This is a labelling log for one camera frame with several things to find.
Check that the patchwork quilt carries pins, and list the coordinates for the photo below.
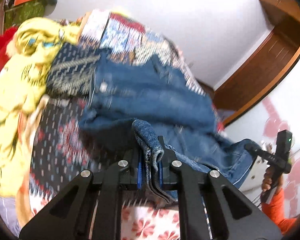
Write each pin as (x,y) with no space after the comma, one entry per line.
(130,35)

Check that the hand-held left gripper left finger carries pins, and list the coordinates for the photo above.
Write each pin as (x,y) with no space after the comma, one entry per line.
(139,173)

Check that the blue denim jeans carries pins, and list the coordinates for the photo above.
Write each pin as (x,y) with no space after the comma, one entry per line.
(152,97)

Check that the grey striped cloth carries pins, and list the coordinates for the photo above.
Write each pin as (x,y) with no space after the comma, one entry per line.
(1,207)

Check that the navy patterned cloth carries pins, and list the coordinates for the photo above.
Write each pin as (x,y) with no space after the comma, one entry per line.
(70,72)

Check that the wooden door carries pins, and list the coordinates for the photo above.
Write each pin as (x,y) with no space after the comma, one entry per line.
(260,72)

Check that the person's right hand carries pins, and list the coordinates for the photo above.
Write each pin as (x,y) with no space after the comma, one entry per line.
(266,183)

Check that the red floral bedsheet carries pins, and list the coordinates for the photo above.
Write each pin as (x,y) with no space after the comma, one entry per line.
(145,225)

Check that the wooden overhead cabinet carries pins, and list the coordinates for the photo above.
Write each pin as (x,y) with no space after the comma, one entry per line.
(282,7)

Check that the red cloth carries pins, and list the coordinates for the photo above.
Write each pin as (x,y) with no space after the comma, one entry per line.
(2,45)

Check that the green patterned cloth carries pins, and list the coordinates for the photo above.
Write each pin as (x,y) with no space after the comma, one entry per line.
(25,13)

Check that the yellow cartoon blanket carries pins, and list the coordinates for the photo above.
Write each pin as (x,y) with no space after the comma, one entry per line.
(12,100)

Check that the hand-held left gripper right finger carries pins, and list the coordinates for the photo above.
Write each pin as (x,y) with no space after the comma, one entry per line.
(160,173)

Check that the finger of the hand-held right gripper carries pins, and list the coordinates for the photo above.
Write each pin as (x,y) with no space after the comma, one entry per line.
(261,152)

